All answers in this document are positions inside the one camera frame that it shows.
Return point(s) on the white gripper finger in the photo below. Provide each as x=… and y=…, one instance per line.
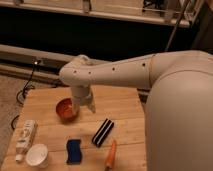
x=76, y=110
x=91, y=107

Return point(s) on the orange carrot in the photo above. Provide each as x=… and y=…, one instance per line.
x=109, y=163

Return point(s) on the white plastic bottle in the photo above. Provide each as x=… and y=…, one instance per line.
x=25, y=139

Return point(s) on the white paper cup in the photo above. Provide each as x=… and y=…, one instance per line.
x=38, y=156

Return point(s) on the orange ceramic bowl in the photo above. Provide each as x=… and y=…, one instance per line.
x=65, y=110

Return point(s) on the metal pole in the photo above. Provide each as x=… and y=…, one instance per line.
x=181, y=14

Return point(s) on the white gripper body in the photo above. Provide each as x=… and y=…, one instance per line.
x=81, y=95

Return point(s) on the black white striped eraser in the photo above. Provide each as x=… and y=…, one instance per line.
x=102, y=132

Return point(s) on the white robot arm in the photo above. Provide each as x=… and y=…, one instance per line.
x=179, y=107

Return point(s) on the blue sponge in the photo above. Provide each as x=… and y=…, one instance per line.
x=73, y=151

